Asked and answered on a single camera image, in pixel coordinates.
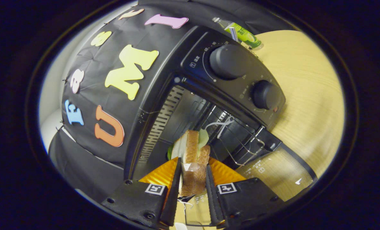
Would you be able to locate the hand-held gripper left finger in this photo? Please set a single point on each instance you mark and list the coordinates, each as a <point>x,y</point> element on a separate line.
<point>174,198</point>

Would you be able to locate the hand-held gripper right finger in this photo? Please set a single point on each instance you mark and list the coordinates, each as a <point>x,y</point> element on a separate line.
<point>211,201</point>

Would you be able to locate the sandwich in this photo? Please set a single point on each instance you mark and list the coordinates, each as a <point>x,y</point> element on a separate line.
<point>191,150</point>

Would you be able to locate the black toaster oven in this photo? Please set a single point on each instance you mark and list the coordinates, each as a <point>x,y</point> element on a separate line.
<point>228,62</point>

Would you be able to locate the green label drink bottle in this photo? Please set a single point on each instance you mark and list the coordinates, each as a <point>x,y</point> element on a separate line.
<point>241,32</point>

